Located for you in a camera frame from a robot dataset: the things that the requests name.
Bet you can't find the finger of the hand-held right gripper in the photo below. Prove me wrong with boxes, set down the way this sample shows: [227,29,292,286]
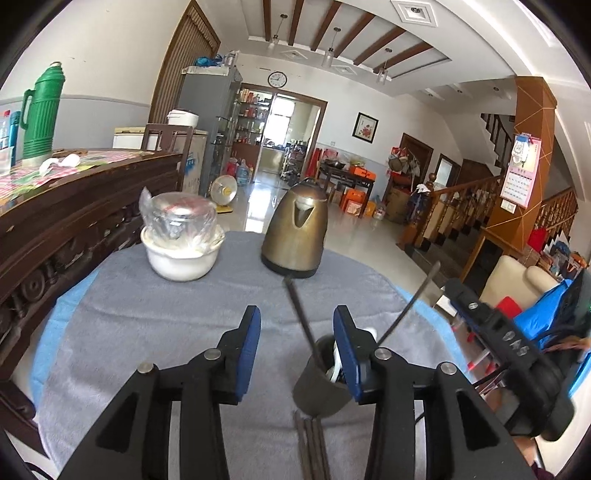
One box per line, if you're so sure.
[442,279,502,344]

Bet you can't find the red item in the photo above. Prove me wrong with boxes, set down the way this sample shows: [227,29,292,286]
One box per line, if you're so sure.
[496,296,522,319]

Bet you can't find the dark wooden side table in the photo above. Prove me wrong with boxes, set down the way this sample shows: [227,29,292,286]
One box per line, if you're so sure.
[318,159,376,204]

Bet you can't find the person's right forearm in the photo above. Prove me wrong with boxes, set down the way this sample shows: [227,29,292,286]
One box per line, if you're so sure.
[510,436,555,478]

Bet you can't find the pink wall calendar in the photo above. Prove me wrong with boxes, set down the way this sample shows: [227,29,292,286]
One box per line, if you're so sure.
[499,133,542,208]

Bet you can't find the dark carved wooden sideboard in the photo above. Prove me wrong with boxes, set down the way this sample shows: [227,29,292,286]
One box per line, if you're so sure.
[0,148,185,444]

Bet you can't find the round electric heater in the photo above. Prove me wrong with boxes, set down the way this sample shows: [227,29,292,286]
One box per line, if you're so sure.
[209,175,238,215]

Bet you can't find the white chest freezer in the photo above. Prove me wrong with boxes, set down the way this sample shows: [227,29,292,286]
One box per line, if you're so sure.
[112,127,208,195]

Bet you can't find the white spoon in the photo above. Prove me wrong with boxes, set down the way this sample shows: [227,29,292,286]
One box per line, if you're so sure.
[325,327,377,384]

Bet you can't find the colourful tablecloth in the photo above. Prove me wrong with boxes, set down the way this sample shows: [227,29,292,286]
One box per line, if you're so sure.
[0,150,144,199]

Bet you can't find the brass electric kettle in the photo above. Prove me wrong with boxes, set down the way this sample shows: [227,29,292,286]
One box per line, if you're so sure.
[261,178,329,278]

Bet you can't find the white bowl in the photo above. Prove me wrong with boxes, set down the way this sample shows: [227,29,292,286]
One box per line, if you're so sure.
[141,226,225,282]

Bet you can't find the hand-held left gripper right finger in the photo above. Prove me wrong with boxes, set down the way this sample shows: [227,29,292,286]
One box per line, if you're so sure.
[332,305,536,480]

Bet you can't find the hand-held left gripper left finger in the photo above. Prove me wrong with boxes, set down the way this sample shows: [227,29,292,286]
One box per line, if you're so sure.
[58,305,262,480]

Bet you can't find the grey refrigerator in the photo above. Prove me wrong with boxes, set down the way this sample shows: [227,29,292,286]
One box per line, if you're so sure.
[178,65,243,197]

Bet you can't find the wooden chair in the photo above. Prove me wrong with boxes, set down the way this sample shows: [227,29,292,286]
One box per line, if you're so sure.
[144,123,195,204]

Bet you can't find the glass shelf cabinet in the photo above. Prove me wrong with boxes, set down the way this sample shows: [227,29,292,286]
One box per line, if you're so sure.
[231,85,271,160]

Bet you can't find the wooden stair railing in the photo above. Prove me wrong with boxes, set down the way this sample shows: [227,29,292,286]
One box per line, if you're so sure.
[399,173,504,252]

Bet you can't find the white rice cooker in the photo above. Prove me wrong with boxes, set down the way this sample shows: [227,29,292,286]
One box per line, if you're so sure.
[166,109,200,129]

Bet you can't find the dark utensil holder cup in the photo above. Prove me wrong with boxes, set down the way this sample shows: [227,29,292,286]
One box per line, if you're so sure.
[292,335,354,418]

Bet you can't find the blue bottle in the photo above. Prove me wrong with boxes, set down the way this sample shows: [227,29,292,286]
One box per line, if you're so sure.
[9,111,22,167]

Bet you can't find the blue cloth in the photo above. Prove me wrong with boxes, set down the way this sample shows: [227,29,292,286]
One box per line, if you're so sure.
[512,277,575,340]

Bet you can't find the orange wooden pillar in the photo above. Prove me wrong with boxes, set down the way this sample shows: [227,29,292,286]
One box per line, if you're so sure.
[462,76,558,282]

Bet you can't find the blue round table cover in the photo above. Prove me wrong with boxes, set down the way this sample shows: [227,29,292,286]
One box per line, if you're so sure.
[30,265,462,480]

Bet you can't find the framed flower picture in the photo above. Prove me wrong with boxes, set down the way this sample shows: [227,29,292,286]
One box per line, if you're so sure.
[352,112,379,140]

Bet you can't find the green thermos flask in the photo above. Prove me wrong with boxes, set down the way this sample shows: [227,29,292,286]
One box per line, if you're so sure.
[21,61,55,168]

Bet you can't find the white crumpled tissue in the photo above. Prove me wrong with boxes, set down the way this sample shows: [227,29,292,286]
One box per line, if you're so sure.
[37,154,81,175]

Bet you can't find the glass pendant lamp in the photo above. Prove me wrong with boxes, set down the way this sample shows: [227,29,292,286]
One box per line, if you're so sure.
[270,14,288,56]
[322,27,341,69]
[375,47,393,86]

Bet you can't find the large orange box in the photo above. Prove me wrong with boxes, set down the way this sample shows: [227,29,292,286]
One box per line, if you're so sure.
[341,187,368,217]

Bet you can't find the grey towel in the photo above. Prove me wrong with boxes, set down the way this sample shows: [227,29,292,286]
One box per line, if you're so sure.
[34,231,462,480]

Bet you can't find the clear plastic bottle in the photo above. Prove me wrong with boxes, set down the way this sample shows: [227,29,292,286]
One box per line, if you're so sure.
[0,111,12,176]

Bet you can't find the dark wooden chopstick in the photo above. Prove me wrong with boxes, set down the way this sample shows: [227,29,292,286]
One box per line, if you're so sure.
[302,415,319,480]
[283,276,319,352]
[294,413,308,480]
[379,261,441,347]
[311,415,331,480]

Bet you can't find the beige chair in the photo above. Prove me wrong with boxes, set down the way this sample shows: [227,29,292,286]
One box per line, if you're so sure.
[480,255,561,319]

